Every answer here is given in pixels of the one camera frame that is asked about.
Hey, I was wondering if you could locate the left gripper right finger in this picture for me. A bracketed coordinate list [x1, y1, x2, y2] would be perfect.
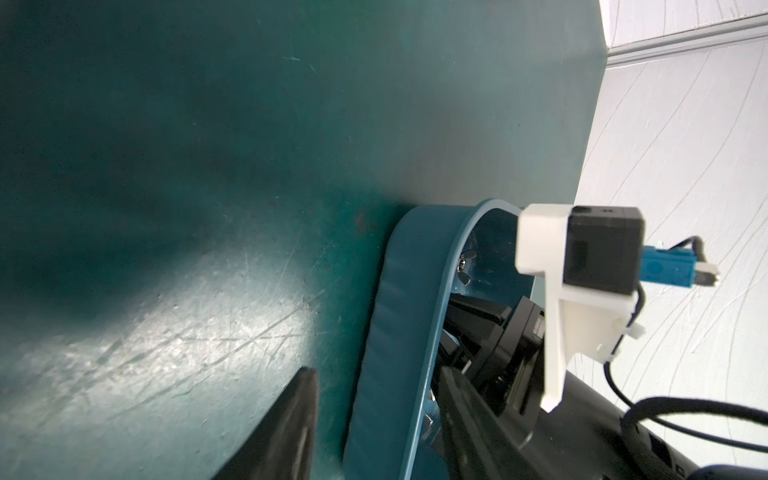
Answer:
[437, 367, 528, 479]

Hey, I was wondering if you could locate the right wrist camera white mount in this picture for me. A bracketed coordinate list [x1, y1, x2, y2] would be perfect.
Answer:
[514, 203, 721, 414]

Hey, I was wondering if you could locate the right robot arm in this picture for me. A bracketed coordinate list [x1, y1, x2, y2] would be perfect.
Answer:
[432, 294, 767, 479]

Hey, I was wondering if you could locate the silver wing nut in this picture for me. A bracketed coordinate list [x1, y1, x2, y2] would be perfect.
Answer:
[456, 250, 477, 286]

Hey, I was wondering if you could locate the green table mat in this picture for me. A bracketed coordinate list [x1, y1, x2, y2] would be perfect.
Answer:
[1, 1, 606, 479]

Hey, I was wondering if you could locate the black camera cable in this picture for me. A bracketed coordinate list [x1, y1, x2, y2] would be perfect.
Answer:
[602, 236, 768, 457]

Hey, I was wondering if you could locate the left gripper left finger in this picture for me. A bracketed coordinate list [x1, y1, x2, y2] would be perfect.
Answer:
[214, 367, 319, 479]

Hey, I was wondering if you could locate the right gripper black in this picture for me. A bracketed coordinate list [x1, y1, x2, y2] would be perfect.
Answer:
[437, 294, 544, 447]

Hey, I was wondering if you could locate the teal plastic storage box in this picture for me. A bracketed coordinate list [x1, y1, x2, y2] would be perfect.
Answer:
[343, 199, 533, 479]

